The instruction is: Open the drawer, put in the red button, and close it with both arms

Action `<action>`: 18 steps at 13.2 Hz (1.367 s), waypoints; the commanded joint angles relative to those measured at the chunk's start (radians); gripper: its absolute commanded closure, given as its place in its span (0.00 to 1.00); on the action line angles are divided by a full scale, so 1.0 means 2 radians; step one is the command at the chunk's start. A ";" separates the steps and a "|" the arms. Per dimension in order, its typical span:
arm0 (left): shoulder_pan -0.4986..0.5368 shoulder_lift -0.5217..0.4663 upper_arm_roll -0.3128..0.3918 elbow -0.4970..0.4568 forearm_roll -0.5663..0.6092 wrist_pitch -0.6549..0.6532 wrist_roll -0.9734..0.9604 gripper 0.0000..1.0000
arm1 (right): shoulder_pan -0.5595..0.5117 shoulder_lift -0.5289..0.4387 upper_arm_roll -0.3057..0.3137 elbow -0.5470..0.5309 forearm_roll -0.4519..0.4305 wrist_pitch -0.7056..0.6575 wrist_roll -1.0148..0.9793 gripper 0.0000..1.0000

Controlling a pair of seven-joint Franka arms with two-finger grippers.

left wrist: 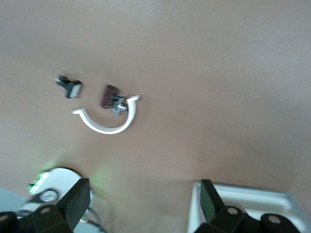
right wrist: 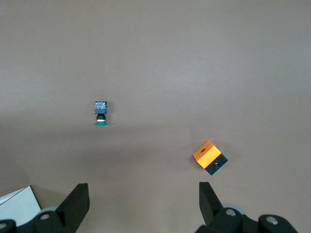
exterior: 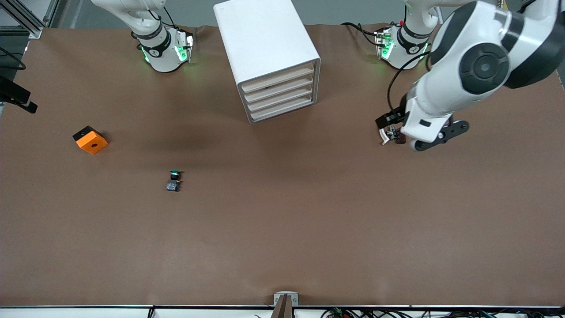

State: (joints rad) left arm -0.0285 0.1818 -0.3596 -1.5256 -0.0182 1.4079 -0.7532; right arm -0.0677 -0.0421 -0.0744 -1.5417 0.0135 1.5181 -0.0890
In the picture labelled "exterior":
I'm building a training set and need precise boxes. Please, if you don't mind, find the black clamp mount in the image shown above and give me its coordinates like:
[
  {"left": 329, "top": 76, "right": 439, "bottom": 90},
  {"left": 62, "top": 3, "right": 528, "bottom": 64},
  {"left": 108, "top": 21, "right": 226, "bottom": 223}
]
[{"left": 0, "top": 76, "right": 38, "bottom": 114}]

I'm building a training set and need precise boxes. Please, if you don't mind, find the grey metal bracket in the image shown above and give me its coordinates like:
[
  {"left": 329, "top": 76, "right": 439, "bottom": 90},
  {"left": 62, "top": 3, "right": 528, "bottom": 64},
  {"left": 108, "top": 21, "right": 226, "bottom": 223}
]
[{"left": 274, "top": 291, "right": 299, "bottom": 306}]

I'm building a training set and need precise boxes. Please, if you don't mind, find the orange and black button box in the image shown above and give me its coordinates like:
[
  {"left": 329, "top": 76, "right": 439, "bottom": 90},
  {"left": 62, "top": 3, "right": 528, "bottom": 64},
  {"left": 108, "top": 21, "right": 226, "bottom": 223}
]
[{"left": 72, "top": 125, "right": 109, "bottom": 155}]

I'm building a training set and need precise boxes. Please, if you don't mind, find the aluminium frame profile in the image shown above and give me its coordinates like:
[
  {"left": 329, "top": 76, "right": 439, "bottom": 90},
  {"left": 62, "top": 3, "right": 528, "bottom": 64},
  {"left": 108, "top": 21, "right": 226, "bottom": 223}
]
[{"left": 0, "top": 0, "right": 60, "bottom": 39}]

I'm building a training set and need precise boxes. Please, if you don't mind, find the brown camera post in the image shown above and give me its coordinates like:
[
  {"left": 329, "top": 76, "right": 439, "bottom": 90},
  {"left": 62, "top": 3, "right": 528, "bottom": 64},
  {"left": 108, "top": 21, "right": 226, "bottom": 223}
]
[{"left": 270, "top": 295, "right": 294, "bottom": 318}]

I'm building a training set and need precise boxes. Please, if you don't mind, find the white table edge rail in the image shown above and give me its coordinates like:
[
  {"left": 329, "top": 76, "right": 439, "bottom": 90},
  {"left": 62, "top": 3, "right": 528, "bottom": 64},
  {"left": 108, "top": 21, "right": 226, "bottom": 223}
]
[{"left": 0, "top": 305, "right": 565, "bottom": 318}]

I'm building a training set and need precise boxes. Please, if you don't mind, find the black loose cable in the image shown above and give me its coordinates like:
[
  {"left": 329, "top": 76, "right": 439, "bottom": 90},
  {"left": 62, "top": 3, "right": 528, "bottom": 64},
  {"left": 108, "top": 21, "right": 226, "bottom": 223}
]
[{"left": 0, "top": 45, "right": 26, "bottom": 70}]

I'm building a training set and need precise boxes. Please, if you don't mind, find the green push button switch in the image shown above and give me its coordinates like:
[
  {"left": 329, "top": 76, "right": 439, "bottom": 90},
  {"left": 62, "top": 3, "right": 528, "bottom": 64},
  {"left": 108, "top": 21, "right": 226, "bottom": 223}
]
[{"left": 166, "top": 170, "right": 183, "bottom": 192}]

